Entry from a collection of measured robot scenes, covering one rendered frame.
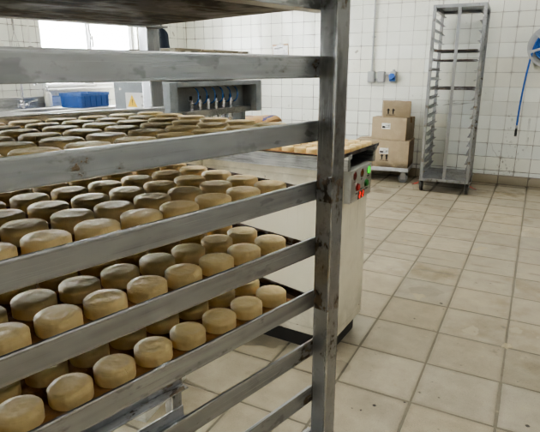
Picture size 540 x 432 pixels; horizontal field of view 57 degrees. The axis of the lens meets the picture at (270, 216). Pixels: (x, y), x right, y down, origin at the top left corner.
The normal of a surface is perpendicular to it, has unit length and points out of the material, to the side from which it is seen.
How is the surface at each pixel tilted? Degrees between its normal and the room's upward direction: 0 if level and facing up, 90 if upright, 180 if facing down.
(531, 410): 0
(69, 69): 90
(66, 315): 0
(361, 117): 90
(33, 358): 90
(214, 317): 0
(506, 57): 90
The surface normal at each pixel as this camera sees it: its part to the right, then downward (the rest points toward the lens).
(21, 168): 0.73, 0.19
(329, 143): -0.68, 0.21
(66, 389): 0.00, -0.96
